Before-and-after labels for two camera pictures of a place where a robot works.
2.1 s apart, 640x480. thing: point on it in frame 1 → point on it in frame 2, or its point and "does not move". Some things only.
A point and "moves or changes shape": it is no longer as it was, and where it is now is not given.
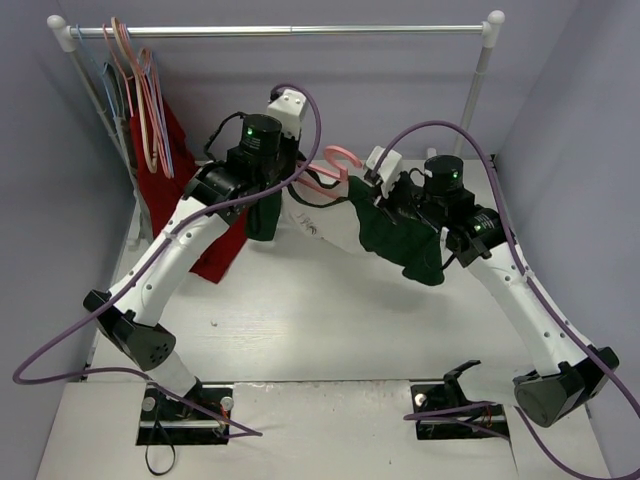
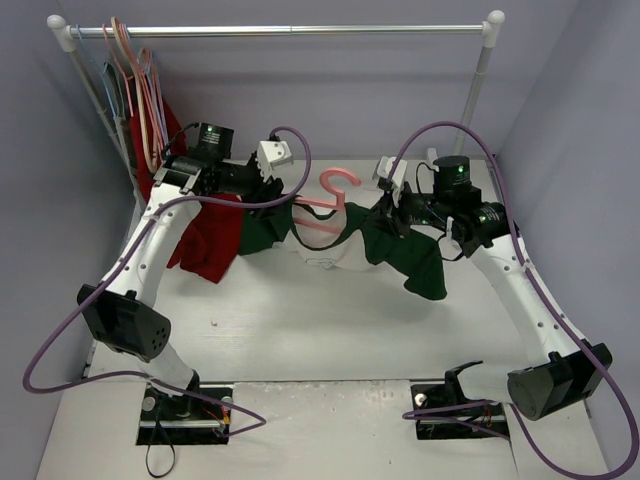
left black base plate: (167, 420) does not move
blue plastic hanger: (92, 57) does not move
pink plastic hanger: (342, 188) → (324, 179)
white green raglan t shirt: (363, 221) moves or changes shape
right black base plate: (431, 398) does not move
